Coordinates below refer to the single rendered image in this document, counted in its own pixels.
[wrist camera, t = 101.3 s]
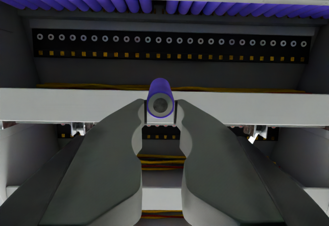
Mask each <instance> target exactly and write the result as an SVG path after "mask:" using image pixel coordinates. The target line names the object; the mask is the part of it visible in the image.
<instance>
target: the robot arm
mask: <svg viewBox="0 0 329 226"><path fill-rule="evenodd" d="M173 122H174V125H176V126H177V127H178V128H179V130H180V131H181V134H180V145H179V147H180V150H181V151H182V152H183V153H184V155H185V156H186V160H185V161H184V170H183V179H182V188H181V197H182V211H183V216H184V218H185V220H186V221H187V222H188V223H190V224H191V225H192V226H329V217H328V216H327V214H326V213H325V212H324V211H323V210H322V208H321V207H320V206H319V205H318V204H317V203H316V202H315V201H314V200H313V199H312V197H311V196H310V195H309V194H308V193H307V192H306V191H305V190H304V189H303V188H302V187H301V186H299V185H298V184H297V183H296V182H295V181H294V180H293V179H292V178H291V177H289V176H288V175H287V174H286V173H285V172H284V171H283V170H282V169H280V168H279V167H278V166H277V165H276V164H275V163H274V162H273V161H271V160H270V159H269V158H268V157H267V156H266V155H265V154H264V153H262V152H261V151H260V150H259V149H258V148H257V147H256V146H255V145H253V144H252V143H251V142H250V141H249V140H248V139H247V138H246V137H244V136H236V135H235V134H234V133H233V132H232V131H231V130H230V129H229V128H228V127H226V126H225V125H224V124H223V123H221V122H220V121H219V120H218V119H216V118H215V117H213V116H212V115H210V114H208V113H206V112H205V111H203V110H201V109H199V108H198V107H196V106H194V105H193V104H191V103H189V102H187V101H186V100H183V99H180V100H175V101H174V111H173ZM144 124H147V100H143V99H137V100H135V101H133V102H131V103H129V104H128V105H126V106H124V107H122V108H121V109H119V110H117V111H115V112H114V113H112V114H110V115H108V116H107V117H105V118H104V119H102V120H101V121H100V122H98V123H97V124H96V125H95V126H93V127H92V128H91V129H90V130H89V131H88V132H87V133H86V134H84V135H76V136H75V137H74V138H73V139H72V140H71V141H69V142H68V143H67V144H66V145H65V146H64V147H63V148H62V149H61V150H59V151H58V152H57V153H56V154H55V155H54V156H53V157H52V158H51V159H50V160H49V161H48V162H46V163H45V164H44V165H43V166H42V167H41V168H40V169H38V170H37V171H36V172H35V173H34V174H33V175H32V176H31V177H30V178H28V179H27V180H26V181H25V182H24V183H23V184H22V185H21V186H20V187H19V188H18V189H17V190H15V191H14V192H13V193H12V194H11V195H10V196H9V198H8V199H7V200H6V201H5V202H4V203H3V204H2V205H1V206H0V226H133V225H134V224H136V223H137V222H138V221H139V219H140V218H141V211H142V174H141V161H140V160H139V159H138V157H137V154H138V152H139V151H140V150H141V149H142V133H141V129H142V128H143V126H144Z"/></svg>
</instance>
